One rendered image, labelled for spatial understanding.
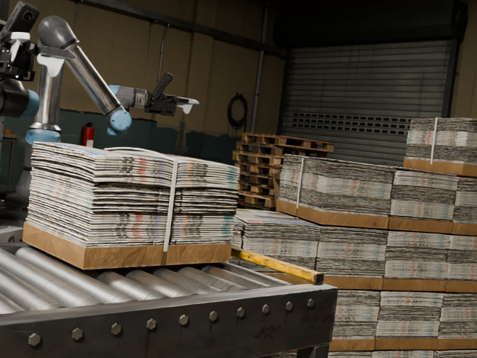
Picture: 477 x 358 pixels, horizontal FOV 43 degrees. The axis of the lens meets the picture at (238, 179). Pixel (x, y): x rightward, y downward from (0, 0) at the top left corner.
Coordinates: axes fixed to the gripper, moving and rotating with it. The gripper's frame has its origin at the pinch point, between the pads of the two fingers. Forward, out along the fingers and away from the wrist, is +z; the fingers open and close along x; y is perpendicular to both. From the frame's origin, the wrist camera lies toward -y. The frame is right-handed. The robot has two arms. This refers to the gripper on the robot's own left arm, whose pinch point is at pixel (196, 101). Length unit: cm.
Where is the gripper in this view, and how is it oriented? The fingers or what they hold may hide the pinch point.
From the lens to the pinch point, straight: 246.5
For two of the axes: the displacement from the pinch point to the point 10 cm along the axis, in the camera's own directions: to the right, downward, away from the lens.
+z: 9.5, 1.0, 2.8
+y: -1.6, 9.7, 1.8
